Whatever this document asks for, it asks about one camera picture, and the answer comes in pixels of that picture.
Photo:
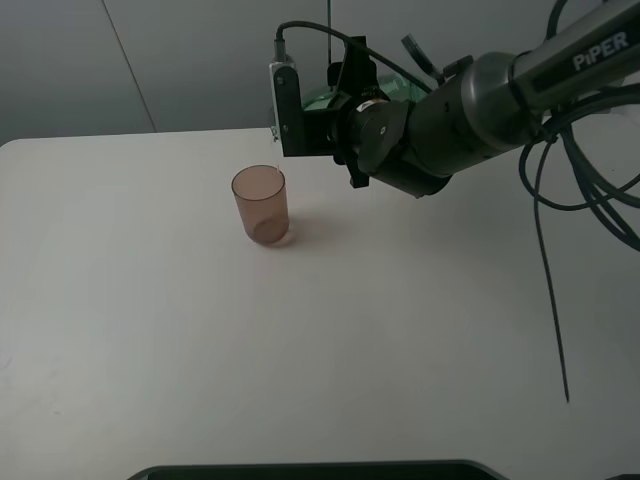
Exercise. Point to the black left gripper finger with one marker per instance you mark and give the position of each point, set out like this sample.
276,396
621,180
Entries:
354,76

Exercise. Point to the green translucent water bottle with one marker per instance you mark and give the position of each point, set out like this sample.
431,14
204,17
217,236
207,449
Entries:
393,85

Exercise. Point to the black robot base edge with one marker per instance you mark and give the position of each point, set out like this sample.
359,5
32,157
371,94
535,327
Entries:
432,469

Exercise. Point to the pink translucent plastic cup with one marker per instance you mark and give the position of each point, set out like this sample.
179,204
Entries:
261,197

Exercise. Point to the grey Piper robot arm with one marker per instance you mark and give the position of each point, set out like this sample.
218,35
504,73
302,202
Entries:
491,105

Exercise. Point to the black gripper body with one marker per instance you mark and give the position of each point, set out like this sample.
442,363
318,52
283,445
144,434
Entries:
388,139

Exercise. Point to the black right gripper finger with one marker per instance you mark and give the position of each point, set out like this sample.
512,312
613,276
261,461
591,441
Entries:
358,179

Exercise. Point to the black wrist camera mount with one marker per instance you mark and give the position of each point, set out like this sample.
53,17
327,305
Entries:
301,133

